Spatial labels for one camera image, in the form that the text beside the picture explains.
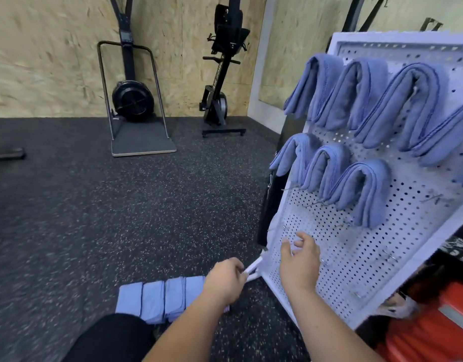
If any person's right hand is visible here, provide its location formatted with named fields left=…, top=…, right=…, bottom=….
left=280, top=232, right=322, bottom=297

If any person's left hand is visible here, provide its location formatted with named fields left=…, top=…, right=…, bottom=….
left=202, top=257, right=249, bottom=308

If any plain blue towel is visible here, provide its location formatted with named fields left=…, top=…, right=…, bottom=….
left=283, top=53, right=344, bottom=121
left=315, top=58, right=390, bottom=133
left=141, top=279, right=167, bottom=325
left=185, top=275, right=210, bottom=310
left=326, top=158, right=392, bottom=228

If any white perforated metal rack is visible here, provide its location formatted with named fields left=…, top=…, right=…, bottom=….
left=243, top=31, right=463, bottom=330

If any person's left forearm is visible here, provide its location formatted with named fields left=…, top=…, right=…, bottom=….
left=143, top=294, right=234, bottom=362

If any person's right forearm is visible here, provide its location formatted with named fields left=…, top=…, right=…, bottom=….
left=288, top=286, right=383, bottom=362

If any black printed punching bag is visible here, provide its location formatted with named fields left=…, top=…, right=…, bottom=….
left=256, top=113, right=308, bottom=247

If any red padded block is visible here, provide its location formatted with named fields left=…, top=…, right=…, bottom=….
left=376, top=281, right=463, bottom=362

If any black upright exercise machine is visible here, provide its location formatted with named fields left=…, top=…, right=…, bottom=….
left=199, top=0, right=251, bottom=138

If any black ski trainer wooden-edged platform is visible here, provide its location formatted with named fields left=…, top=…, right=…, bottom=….
left=97, top=0, right=178, bottom=157

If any black rowing machine with rail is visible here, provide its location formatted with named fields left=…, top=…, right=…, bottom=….
left=0, top=147, right=27, bottom=161

